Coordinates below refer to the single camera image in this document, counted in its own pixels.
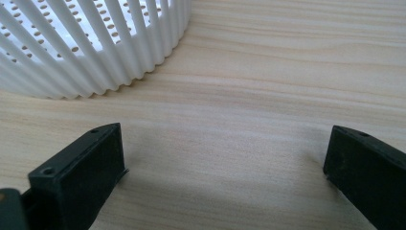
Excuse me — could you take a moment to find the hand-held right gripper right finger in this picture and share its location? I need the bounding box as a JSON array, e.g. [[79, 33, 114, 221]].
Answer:
[[323, 125, 406, 230]]

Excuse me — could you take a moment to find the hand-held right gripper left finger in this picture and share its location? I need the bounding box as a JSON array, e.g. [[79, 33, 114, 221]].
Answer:
[[20, 122, 130, 230]]

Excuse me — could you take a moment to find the white slatted plastic basket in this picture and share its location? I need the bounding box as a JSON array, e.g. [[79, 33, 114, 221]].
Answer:
[[0, 0, 193, 101]]

